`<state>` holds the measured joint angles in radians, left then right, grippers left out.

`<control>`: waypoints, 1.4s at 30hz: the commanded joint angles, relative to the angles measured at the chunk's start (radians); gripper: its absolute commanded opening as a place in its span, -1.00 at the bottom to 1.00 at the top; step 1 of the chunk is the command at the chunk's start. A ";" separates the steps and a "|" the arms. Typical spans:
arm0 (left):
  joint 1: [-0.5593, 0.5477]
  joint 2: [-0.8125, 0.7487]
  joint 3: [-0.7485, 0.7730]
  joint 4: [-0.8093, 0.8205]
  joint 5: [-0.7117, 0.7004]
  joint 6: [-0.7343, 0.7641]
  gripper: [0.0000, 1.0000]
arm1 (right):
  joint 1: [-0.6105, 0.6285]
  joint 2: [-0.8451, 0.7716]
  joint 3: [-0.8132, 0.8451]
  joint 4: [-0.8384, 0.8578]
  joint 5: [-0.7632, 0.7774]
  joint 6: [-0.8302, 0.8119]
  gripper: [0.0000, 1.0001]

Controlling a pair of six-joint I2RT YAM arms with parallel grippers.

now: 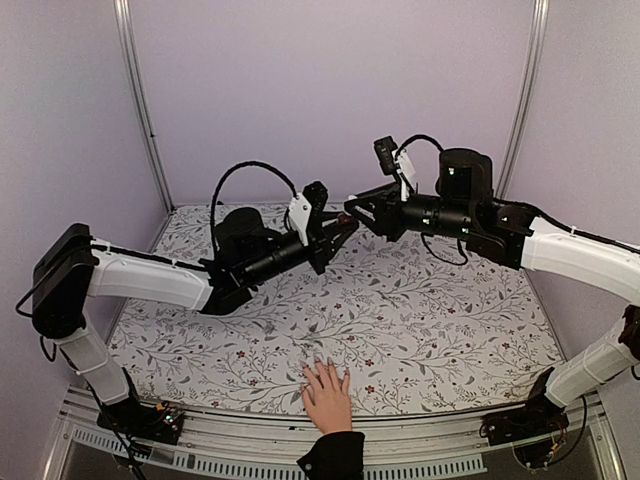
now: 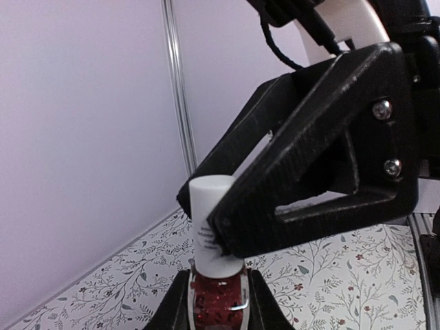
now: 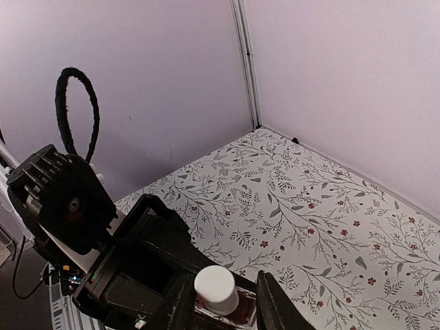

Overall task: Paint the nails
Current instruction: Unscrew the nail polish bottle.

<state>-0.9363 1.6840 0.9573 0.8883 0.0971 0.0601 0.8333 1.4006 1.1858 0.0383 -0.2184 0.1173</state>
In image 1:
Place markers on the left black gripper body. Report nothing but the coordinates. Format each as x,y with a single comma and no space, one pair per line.
320,246

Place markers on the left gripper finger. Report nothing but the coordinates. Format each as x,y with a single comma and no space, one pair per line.
330,218
335,238

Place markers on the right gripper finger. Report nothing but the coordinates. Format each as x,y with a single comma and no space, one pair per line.
366,215
380,195

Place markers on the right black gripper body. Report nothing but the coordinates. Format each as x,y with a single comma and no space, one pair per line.
389,219

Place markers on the red nail polish bottle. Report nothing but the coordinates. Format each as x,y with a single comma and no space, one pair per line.
344,218

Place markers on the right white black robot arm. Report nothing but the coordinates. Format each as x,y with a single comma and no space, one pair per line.
518,236

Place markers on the black sleeved forearm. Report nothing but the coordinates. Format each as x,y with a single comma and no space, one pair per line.
335,456

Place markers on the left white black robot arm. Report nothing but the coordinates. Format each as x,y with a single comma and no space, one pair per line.
248,254

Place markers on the person's hand with painted nails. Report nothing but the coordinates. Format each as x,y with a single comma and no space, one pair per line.
326,398

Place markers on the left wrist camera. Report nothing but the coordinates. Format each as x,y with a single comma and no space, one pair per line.
305,210

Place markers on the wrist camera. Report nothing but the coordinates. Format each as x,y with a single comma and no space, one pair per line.
305,210
395,162

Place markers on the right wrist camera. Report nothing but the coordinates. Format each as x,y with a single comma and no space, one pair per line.
395,162

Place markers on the right aluminium frame post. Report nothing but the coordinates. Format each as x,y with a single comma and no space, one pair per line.
531,68

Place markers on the aluminium frame post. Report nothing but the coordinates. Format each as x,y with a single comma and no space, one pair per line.
531,68
124,25

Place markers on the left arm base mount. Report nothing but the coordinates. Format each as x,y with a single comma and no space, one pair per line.
162,423

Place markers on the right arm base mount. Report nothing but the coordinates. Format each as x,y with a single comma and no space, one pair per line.
538,416

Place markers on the left aluminium frame post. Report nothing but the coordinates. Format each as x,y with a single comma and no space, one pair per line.
124,25

